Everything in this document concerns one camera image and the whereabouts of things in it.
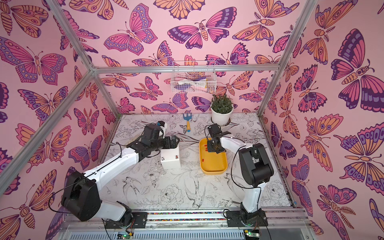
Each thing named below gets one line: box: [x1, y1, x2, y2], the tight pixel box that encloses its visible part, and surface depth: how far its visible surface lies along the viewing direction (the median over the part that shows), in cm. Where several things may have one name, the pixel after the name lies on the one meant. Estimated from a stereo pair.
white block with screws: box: [160, 146, 181, 170], surface depth 87 cm
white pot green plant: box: [210, 94, 234, 127], surface depth 106 cm
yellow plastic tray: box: [199, 138, 228, 175], surface depth 92 cm
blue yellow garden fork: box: [183, 113, 193, 133], surface depth 119 cm
